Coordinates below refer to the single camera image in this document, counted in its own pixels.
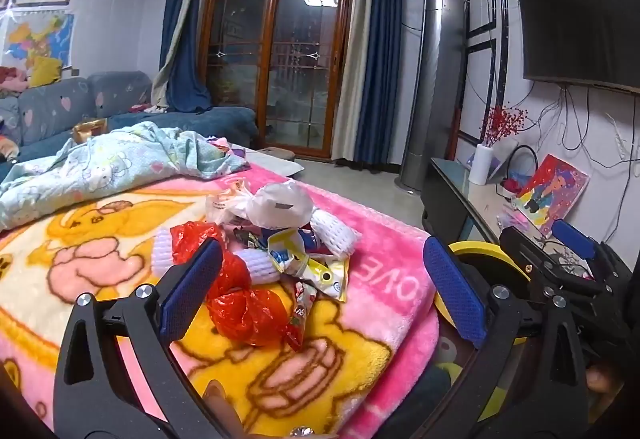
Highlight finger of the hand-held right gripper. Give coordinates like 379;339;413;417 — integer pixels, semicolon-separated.
552;218;608;265
500;225;601;297

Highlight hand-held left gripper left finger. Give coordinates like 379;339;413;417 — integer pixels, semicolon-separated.
52;236;226;439

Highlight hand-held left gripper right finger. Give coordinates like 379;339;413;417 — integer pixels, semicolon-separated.
420;236;591;439

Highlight yellow rimmed black trash bin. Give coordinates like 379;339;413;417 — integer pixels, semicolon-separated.
435;241;532;346

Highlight white foam fruit net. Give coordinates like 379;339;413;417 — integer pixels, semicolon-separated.
152;229;177;278
239;250;282;286
307;212;362;258

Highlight red plastic bag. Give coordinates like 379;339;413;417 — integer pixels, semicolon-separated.
170;221;303;350

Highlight clear plastic bag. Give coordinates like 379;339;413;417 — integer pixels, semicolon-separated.
205;178;261;226

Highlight red white striped wrapper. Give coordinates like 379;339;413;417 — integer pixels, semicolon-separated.
289;279;317;351

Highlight white plastic bag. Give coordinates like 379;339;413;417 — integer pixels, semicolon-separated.
249;182;314;231

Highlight yellow white snack wrapper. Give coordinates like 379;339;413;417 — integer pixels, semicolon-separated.
267;229;349;303

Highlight person's right hand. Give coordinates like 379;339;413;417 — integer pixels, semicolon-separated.
585;364;614;395

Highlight person's left hand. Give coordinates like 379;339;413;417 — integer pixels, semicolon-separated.
202;379;242;439

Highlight colourful picture book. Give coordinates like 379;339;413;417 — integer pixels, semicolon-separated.
515;154;591;240

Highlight pink cartoon printed blanket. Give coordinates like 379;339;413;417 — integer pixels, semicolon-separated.
0;164;441;439

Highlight dark glass television cabinet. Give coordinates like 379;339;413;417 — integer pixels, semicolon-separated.
420;156;640;320

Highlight white ribbed vase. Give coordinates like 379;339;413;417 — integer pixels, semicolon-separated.
467;144;496;185

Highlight white power strip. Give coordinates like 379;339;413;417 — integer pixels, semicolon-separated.
611;118;632;161

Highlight purple cloth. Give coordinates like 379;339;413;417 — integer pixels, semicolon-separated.
206;136;247;158

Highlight light blue printed quilt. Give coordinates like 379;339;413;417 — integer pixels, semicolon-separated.
0;122;251;232

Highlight white top coffee table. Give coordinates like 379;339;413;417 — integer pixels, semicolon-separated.
244;146;306;178

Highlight gold snack packet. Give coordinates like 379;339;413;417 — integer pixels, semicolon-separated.
71;118;109;143

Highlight silver tower air conditioner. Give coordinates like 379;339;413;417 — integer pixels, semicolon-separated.
397;0;473;193

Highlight blue heart patterned sofa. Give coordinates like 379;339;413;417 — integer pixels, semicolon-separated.
0;69;258;165

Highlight blue and beige curtain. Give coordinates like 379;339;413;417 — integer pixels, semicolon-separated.
334;0;402;166
151;0;217;114

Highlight wooden sliding glass door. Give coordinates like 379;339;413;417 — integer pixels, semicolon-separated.
197;0;358;158

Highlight yellow cushion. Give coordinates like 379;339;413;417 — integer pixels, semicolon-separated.
27;55;63;87

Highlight pile of red clothes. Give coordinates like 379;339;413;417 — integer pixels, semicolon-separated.
0;66;31;93

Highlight colourful map poster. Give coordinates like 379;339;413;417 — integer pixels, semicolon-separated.
5;13;76;70

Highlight hanging wall cables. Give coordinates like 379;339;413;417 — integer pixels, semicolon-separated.
530;82;640;180

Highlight black wall frame decoration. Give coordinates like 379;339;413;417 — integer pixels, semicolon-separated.
464;0;512;146

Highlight black wall television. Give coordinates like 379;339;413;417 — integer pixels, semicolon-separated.
510;0;640;95

